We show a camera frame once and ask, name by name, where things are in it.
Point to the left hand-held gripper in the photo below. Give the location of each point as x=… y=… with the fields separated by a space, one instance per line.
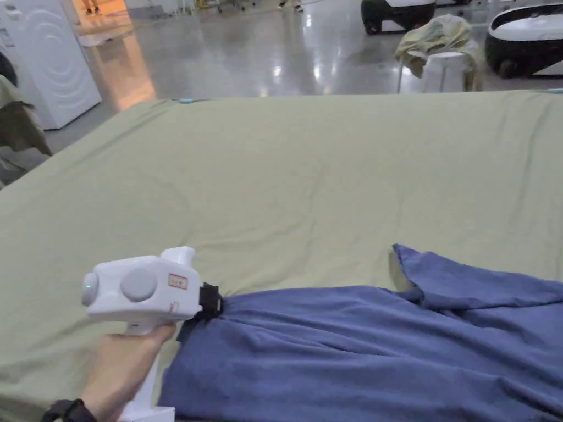
x=140 y=285

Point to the dark blue shirt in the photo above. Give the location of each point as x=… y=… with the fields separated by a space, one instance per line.
x=360 y=351

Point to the person's left forearm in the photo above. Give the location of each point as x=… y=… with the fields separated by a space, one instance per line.
x=66 y=413

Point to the person's left hand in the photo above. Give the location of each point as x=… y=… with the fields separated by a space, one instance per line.
x=116 y=369

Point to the bed with pale green sheet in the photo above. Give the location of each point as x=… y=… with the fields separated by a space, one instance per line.
x=281 y=184

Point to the olive cloth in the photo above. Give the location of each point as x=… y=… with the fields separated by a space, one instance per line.
x=17 y=118

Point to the white washing machine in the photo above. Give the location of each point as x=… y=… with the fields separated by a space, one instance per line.
x=48 y=61

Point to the black and white robot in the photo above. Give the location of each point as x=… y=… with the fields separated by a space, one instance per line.
x=523 y=39
x=396 y=13

